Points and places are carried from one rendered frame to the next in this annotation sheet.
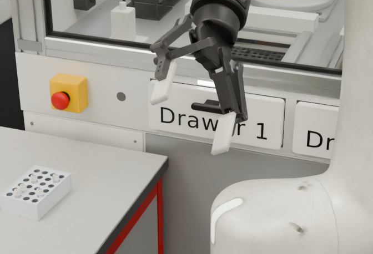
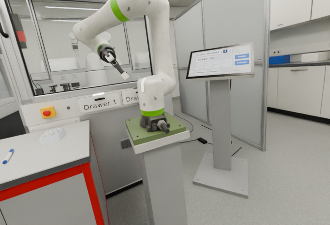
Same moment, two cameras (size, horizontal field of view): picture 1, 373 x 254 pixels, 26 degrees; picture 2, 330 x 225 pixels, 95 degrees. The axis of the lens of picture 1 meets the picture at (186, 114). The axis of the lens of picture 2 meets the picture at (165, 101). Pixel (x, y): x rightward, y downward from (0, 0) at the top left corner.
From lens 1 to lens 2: 0.75 m
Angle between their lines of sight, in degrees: 44
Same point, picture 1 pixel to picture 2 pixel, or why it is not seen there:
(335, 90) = (129, 86)
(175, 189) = (93, 130)
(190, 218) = (99, 136)
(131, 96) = (72, 106)
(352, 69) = (158, 40)
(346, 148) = (161, 62)
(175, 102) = (88, 102)
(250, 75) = (107, 88)
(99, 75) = (58, 103)
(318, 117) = (127, 93)
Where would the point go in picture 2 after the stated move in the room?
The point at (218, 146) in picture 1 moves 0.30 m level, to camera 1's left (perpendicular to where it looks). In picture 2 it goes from (126, 77) to (62, 87)
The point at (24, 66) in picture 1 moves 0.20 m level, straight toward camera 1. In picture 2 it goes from (25, 110) to (37, 111)
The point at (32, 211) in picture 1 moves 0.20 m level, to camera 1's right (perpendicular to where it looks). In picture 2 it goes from (56, 138) to (94, 125)
